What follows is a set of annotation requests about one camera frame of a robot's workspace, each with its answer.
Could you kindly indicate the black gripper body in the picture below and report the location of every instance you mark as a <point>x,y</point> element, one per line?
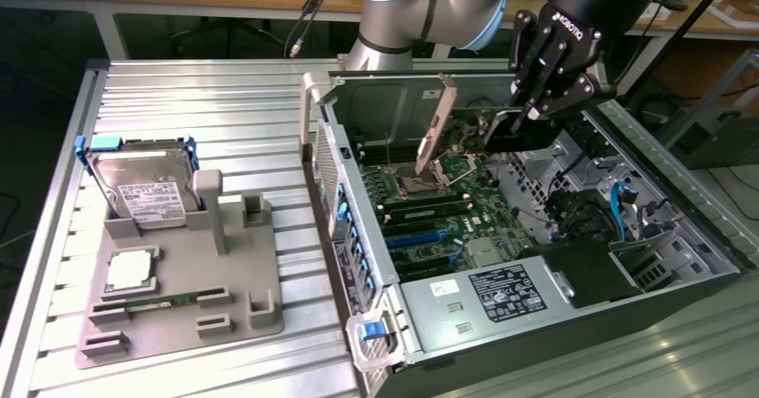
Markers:
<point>599,20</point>

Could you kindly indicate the black graphics card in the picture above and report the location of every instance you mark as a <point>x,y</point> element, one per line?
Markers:
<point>534,142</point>

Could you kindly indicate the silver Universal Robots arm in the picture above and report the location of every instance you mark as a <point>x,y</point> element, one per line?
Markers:
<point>403,11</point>

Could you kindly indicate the black tripod pole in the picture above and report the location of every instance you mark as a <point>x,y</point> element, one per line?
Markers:
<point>693,31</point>

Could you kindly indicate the silver perforated drive cage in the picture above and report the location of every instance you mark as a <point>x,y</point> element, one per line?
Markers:
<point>534,171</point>

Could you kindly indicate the dark grey cabinet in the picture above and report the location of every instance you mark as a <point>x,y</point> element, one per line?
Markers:
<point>724,145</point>

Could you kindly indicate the open metal socket cover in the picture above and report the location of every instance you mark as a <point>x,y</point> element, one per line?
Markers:
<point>443,171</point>

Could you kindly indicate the green motherboard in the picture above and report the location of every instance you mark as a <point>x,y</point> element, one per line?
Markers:
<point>486,202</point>

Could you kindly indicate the thin metal locking lever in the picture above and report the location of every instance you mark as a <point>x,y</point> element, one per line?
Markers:
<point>389,149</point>

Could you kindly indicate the CPU socket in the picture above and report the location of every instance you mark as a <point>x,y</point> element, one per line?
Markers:
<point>409,185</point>

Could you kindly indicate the installed RAM stick white label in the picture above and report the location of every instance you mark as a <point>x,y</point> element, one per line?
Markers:
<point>425,213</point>

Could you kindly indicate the black air shroud box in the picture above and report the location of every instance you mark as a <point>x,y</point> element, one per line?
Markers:
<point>587,273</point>

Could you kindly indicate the grey vented disk bay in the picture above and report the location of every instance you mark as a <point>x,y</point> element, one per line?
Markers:
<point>653,269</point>

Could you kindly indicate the blue expansion slot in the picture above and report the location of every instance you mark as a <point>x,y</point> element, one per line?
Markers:
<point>415,239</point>

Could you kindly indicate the black expansion slot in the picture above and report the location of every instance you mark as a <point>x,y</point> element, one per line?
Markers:
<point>425,267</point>

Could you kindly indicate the silver power supply unit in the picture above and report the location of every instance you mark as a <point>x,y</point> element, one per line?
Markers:
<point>451,318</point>

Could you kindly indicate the open black PC case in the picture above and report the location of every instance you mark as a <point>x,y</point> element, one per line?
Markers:
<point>534,358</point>

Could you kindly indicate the blue case latch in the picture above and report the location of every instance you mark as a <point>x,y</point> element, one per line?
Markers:
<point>371,331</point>

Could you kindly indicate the hard disk blue carrier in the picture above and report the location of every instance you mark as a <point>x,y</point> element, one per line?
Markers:
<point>142,171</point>

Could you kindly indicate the grey parts rack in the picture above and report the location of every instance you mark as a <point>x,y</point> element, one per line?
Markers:
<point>185,265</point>

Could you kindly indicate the green loose RAM stick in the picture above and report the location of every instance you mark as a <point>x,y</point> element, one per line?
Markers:
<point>173,301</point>

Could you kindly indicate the silver CPU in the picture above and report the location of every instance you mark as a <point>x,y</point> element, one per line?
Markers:
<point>131,271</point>

